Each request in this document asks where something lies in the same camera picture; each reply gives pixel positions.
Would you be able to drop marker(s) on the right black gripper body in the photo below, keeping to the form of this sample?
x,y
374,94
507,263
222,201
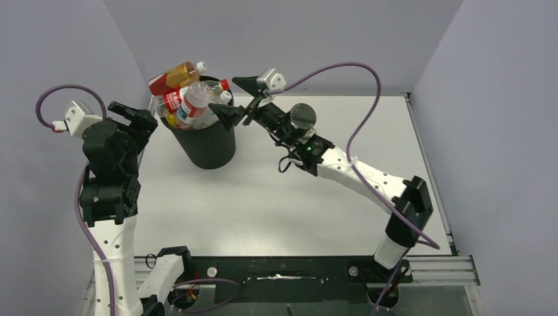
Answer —
x,y
269,116

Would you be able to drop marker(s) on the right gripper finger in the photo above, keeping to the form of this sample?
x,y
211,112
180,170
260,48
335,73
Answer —
x,y
229,116
251,85

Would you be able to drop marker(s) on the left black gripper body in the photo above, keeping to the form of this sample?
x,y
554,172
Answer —
x,y
137,134

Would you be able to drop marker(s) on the black plastic waste bin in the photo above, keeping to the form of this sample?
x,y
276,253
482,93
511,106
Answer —
x,y
207,144

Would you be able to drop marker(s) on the yellow honey pomelo drink bottle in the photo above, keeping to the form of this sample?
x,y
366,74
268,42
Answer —
x,y
171,119

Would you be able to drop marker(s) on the clear bottle red blue label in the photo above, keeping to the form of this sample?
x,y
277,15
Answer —
x,y
194,100

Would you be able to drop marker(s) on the gold red tea bottle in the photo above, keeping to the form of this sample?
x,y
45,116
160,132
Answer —
x,y
177,77

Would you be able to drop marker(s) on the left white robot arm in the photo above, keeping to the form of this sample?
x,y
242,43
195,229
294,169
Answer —
x,y
107,209

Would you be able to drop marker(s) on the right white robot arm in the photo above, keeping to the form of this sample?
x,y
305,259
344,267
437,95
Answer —
x,y
407,201

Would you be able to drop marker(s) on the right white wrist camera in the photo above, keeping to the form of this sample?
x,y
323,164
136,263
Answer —
x,y
271,79

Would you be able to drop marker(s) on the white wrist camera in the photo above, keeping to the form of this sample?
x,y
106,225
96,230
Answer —
x,y
271,79
77,119

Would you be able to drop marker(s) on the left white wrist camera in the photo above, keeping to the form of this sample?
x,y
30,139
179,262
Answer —
x,y
77,119

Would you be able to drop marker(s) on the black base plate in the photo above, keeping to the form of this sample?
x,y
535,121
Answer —
x,y
290,279

